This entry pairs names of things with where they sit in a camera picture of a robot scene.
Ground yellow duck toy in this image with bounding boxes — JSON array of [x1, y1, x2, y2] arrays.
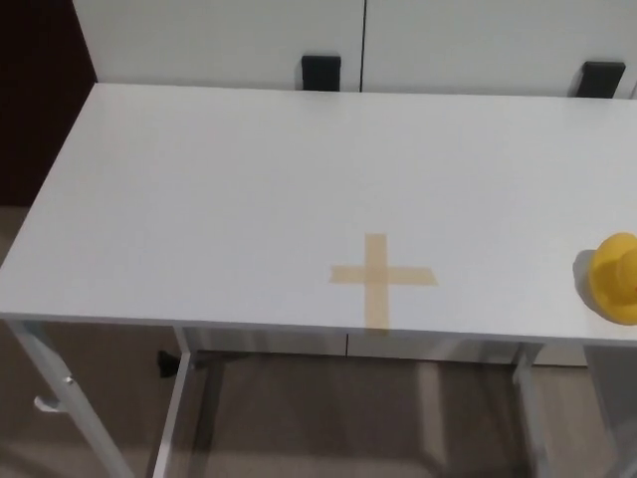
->
[[589, 231, 637, 328]]

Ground white metal desk leg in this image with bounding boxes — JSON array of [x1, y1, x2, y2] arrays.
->
[[511, 343, 554, 478], [150, 326, 194, 478], [5, 320, 136, 478]]

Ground white hook on desk leg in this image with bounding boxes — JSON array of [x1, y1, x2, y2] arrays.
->
[[33, 392, 67, 415]]

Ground beige tape cross marker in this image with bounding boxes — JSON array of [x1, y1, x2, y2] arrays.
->
[[329, 232, 440, 331]]

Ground small black floor object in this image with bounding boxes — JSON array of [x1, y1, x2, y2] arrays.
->
[[154, 350, 180, 378]]

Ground black bracket left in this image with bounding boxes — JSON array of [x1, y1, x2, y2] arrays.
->
[[301, 54, 342, 93]]

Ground black bracket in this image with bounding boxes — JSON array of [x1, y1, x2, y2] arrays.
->
[[576, 61, 627, 100], [301, 54, 342, 93]]

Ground black bracket right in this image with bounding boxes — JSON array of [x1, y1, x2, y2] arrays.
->
[[576, 61, 627, 100]]

